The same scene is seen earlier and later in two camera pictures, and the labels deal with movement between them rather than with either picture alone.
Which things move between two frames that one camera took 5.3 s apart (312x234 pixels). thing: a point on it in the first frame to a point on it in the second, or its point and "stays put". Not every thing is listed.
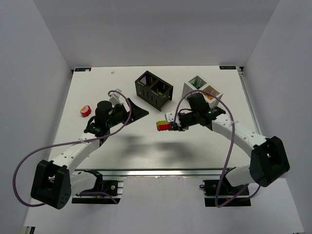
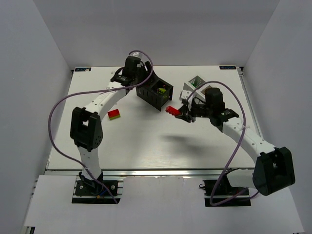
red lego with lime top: [163, 125] to [172, 110]
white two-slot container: [197, 84] stays put
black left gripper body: [126, 110] to [145, 73]
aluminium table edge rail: [197, 173] stays put
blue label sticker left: [82, 69] stays put
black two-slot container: [153, 90] stays put
